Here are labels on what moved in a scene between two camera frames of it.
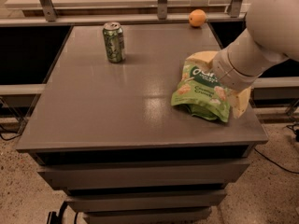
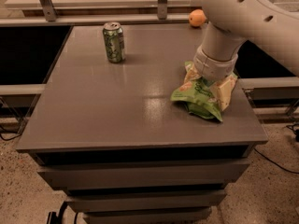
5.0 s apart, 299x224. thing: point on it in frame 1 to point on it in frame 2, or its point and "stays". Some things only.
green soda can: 114,39 stays
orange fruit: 197,18 stays
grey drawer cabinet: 105,129 stays
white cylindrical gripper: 226,69 to 214,65
